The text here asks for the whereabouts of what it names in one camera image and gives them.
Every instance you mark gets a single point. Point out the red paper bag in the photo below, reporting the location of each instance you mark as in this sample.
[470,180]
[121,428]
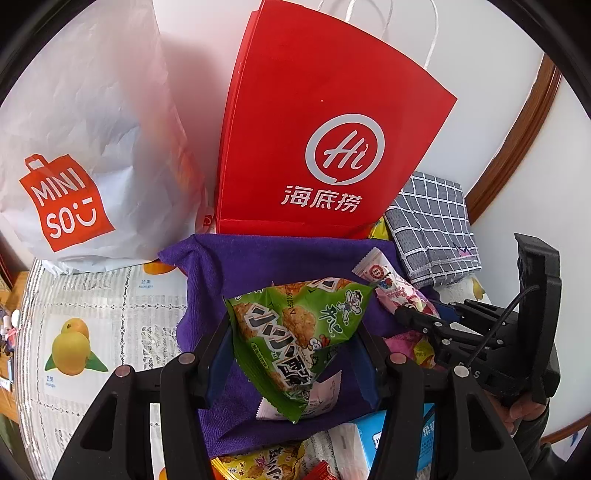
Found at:
[286,138]

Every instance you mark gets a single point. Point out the brown wooden door frame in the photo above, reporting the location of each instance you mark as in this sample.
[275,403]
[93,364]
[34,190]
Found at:
[512,138]

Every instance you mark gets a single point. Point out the yellow red snack packet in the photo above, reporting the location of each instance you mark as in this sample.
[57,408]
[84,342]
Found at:
[425,353]

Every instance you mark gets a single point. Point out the white plastic shopping bag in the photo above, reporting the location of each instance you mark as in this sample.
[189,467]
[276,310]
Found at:
[92,138]

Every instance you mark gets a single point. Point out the purple towel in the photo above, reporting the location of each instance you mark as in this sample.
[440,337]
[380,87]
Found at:
[277,258]

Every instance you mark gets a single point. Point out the group of small bottles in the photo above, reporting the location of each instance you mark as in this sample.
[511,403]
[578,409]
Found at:
[8,330]

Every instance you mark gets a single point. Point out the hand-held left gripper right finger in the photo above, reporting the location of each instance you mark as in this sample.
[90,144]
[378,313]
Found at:
[370,374]

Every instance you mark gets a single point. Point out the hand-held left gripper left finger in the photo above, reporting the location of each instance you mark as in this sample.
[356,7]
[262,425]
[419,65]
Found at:
[217,364]

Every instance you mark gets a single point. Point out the green rice cracker packet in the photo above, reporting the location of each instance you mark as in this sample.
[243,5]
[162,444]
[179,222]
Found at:
[291,337]

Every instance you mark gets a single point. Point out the grey checked folded cloth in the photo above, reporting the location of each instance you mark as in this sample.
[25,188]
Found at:
[434,230]

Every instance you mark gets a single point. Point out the blue tissue box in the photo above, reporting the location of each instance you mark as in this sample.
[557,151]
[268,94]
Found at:
[369,438]

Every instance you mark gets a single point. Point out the person's right forearm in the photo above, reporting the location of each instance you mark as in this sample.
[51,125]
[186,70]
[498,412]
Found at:
[545,452]

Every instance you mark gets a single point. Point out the person's right hand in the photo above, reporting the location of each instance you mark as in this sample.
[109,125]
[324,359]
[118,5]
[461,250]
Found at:
[524,413]

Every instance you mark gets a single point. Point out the yellow rice cracker packet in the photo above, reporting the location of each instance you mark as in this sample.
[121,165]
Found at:
[258,464]

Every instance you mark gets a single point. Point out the pink barcode snack packet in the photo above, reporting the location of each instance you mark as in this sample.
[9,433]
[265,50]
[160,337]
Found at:
[401,344]

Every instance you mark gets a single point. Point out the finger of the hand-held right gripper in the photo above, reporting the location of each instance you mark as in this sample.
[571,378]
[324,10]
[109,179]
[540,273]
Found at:
[471,313]
[420,321]

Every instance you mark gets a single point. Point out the white pink candy packet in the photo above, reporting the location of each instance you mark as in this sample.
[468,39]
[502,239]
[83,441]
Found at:
[388,281]

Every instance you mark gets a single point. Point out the wooden nightstand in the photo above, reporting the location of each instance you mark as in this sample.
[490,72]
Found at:
[11,369]

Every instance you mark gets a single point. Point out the fruit print tablecloth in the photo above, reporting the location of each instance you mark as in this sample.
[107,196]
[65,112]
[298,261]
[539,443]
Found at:
[115,300]

